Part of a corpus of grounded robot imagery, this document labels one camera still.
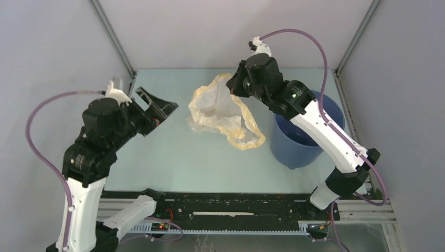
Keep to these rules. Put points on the blue plastic trash bin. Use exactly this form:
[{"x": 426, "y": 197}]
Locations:
[{"x": 290, "y": 145}]

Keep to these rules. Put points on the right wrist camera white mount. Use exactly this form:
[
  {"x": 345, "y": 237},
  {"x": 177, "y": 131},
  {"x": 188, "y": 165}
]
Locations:
[{"x": 259, "y": 47}]

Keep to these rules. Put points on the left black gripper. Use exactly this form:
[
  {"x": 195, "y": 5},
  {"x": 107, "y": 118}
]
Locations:
[{"x": 158, "y": 112}]

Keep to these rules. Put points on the left circuit board with leds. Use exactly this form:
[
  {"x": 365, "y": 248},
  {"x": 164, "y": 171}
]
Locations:
[{"x": 159, "y": 227}]

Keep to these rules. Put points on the aluminium corner profile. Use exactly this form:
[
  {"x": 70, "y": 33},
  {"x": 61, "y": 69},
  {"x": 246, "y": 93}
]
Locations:
[
  {"x": 364, "y": 24},
  {"x": 111, "y": 34}
]

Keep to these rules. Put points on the right aluminium corner profile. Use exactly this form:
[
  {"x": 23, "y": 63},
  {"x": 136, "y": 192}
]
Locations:
[{"x": 364, "y": 24}]

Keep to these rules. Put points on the left aluminium corner profile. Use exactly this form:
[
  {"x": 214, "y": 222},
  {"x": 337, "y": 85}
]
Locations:
[{"x": 111, "y": 34}]

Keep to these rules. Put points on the translucent white yellow trash bag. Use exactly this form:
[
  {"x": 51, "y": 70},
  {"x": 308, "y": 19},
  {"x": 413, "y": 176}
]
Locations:
[{"x": 214, "y": 109}]

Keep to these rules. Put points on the right circuit board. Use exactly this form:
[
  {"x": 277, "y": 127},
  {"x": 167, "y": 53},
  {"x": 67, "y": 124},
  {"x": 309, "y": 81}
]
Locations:
[{"x": 318, "y": 228}]

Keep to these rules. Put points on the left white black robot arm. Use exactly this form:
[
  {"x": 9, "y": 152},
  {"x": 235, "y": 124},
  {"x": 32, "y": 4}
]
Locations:
[{"x": 108, "y": 124}]

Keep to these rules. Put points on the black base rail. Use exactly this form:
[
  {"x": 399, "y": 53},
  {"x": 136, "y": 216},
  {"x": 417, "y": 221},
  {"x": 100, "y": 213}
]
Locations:
[{"x": 227, "y": 213}]

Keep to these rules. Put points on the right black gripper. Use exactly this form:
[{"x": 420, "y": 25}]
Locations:
[{"x": 235, "y": 83}]

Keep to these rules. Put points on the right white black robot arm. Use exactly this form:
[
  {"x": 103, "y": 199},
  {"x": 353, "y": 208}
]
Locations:
[{"x": 259, "y": 76}]

